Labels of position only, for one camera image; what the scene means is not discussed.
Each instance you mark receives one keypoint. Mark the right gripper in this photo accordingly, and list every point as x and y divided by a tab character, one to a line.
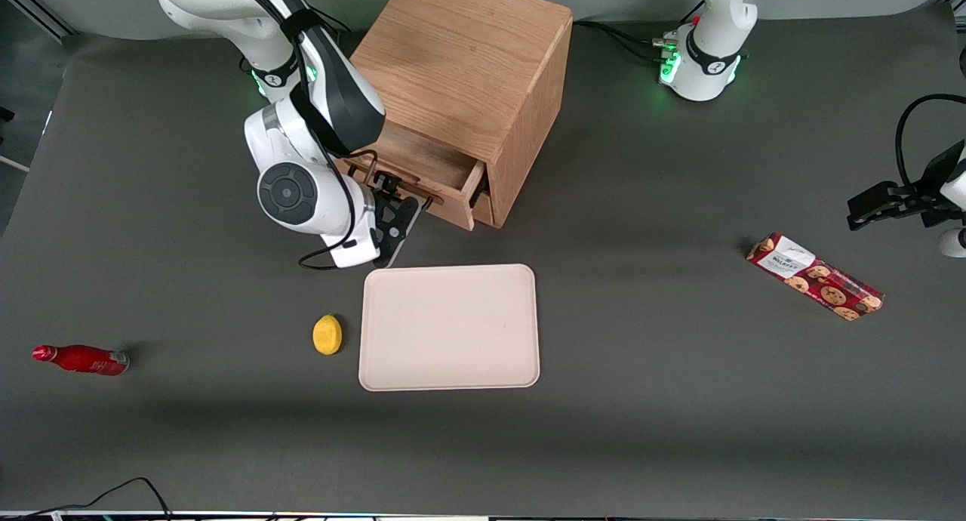
386	186

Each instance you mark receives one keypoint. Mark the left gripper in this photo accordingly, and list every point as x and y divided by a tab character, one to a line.
927	193

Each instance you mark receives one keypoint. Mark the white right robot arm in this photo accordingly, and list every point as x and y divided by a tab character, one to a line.
287	192

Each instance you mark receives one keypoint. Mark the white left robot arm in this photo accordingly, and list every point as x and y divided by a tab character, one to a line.
713	45

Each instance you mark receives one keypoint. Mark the oak wooden drawer cabinet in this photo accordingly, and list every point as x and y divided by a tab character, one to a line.
468	53

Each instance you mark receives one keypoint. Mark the red tartan cookie box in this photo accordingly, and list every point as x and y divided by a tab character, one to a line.
815	275

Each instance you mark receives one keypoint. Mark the beige rectangular tray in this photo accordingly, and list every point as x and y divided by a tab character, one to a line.
449	328

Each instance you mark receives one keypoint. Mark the yellow lemon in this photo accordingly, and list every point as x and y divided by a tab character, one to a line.
327	335

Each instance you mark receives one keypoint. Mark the red bottle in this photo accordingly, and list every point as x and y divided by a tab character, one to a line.
83	359

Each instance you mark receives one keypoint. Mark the thin white rod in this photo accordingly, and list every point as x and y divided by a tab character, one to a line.
15	164

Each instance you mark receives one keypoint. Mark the aluminium frame rail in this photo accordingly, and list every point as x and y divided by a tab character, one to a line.
45	15
958	4

